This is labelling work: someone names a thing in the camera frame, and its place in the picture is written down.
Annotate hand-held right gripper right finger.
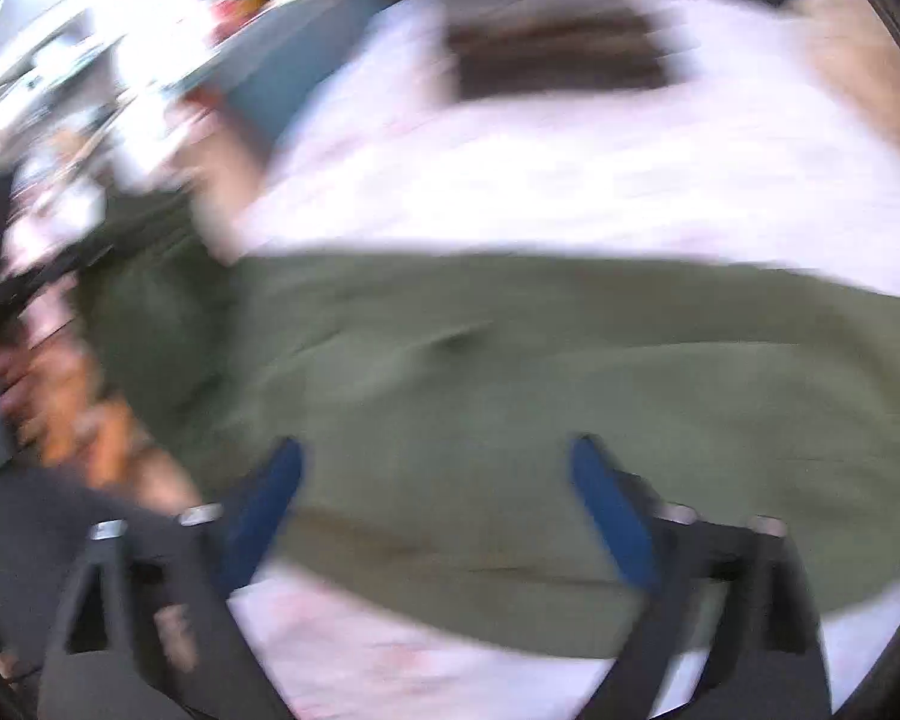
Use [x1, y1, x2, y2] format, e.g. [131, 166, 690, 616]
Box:
[568, 433, 833, 720]

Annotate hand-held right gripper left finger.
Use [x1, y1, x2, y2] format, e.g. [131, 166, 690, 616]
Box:
[36, 436, 305, 720]

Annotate olive green pants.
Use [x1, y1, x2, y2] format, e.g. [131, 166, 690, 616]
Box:
[82, 187, 900, 661]

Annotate white pink bed sheet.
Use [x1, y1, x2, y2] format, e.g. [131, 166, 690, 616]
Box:
[225, 0, 900, 720]

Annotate dark brown folded cloth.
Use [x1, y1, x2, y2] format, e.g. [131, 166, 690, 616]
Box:
[442, 0, 672, 102]

